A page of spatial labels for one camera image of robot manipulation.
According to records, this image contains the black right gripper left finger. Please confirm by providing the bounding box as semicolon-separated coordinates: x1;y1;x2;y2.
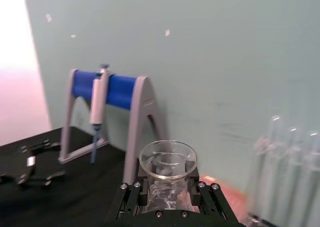
116;167;151;215

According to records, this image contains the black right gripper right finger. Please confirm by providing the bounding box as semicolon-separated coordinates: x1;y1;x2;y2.
186;166;237;220

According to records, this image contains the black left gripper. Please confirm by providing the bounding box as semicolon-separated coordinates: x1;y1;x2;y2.
0;138;67;188

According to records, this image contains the clear glass beaker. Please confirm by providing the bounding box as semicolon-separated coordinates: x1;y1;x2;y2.
138;139;198;214

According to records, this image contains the black table cloth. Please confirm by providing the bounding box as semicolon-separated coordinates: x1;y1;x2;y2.
0;126;141;227

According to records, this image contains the grey pipette blue tip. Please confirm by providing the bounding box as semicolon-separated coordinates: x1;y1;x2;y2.
89;63;111;165

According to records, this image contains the clear glass test tube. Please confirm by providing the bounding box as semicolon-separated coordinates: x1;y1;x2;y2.
282;126;306;219
301;130;320;224
252;115;286;214

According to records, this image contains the grey pipette stand blue bar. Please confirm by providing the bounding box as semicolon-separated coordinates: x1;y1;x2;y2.
57;68;167;188

